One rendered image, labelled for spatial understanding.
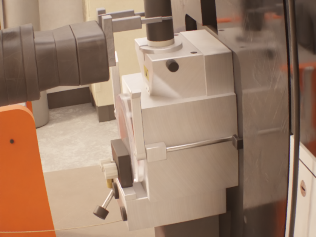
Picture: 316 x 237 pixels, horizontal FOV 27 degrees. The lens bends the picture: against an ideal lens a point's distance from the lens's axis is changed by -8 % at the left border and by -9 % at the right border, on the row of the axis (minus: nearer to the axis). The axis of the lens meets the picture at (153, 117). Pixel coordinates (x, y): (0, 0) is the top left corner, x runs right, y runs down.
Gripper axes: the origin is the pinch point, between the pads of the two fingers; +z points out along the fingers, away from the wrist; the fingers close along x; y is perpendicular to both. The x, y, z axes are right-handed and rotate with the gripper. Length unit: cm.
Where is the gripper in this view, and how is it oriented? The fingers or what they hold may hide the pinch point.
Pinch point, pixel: (167, 14)
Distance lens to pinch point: 66.3
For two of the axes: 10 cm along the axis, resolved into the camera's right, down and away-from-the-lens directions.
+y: 0.8, 9.2, 3.7
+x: 2.2, 3.5, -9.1
